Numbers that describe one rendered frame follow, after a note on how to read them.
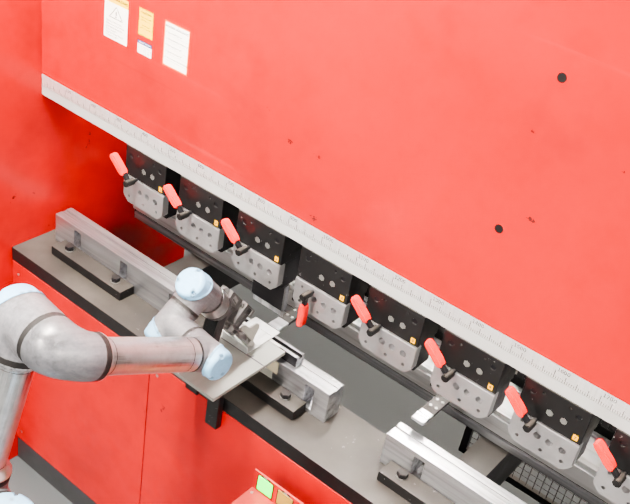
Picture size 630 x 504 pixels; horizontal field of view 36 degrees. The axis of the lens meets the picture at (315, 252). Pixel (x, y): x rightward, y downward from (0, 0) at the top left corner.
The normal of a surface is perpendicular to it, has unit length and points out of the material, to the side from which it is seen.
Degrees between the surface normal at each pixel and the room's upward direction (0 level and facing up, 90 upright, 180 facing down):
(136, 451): 90
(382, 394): 0
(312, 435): 0
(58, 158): 90
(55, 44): 90
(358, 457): 0
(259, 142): 90
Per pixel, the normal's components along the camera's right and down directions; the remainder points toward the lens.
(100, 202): 0.77, 0.44
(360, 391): 0.15, -0.83
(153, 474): -0.62, 0.35
